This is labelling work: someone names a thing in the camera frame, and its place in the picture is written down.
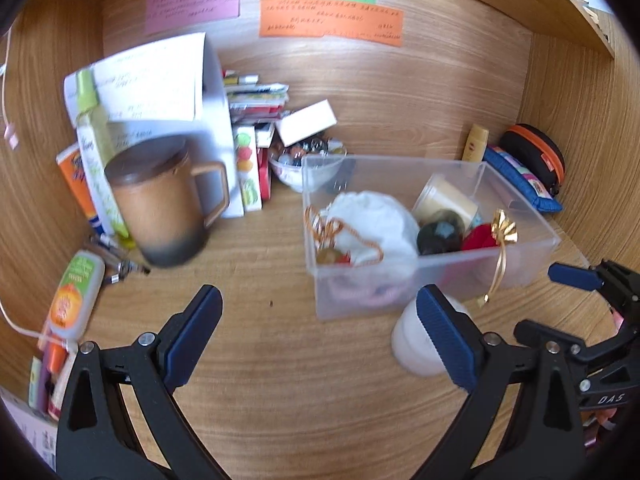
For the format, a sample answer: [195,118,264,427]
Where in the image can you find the white cloth bag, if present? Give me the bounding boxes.
[320,191,419,282]

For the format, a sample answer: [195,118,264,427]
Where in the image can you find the white round frosted container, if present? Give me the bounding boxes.
[390,298,446,377]

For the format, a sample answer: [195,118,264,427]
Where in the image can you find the red pouch gold ribbon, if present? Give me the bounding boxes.
[461,209,518,307]

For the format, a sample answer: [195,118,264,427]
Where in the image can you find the clear plastic storage bin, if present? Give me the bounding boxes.
[299,155,560,321]

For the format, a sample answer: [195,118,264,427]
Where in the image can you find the stack of books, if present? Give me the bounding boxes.
[222,70,288,203]

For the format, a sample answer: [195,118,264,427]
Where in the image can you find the black orange zip case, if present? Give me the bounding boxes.
[498,122,566,197]

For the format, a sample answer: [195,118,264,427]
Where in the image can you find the fruit pattern box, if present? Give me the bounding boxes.
[233,126,262,212]

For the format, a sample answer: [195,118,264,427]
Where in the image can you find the bowl of marbles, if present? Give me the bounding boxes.
[268,136,347,193]

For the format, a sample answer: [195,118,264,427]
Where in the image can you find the cream lidded cup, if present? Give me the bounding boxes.
[411,174,482,231]

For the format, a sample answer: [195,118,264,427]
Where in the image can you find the white cable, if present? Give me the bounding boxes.
[0,299,79,356]

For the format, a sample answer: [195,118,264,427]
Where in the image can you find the orange label sanitizer bottle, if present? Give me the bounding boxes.
[47,250,105,341]

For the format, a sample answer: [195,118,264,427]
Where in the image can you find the white paper document holder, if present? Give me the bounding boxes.
[87,32,244,219]

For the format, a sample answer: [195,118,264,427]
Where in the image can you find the green cap spray bottle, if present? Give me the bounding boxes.
[76,68,134,249]

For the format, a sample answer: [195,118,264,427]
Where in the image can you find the orange paper note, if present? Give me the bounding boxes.
[259,0,404,47]

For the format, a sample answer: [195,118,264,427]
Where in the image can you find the blue tissue pack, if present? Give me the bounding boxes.
[483,145,563,214]

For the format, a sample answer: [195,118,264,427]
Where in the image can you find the orange white tube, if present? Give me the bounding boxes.
[55,143,104,234]

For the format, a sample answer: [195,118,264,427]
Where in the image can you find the brown ceramic mug with lid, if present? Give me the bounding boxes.
[104,134,230,268]

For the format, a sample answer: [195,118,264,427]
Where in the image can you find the white rectangular box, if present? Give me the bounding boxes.
[277,100,337,146]

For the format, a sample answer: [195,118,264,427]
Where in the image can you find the dark green round bottle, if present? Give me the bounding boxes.
[416,209,464,256]

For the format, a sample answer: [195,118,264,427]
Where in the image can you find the yellow sunscreen bottle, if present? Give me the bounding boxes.
[461,124,489,162]

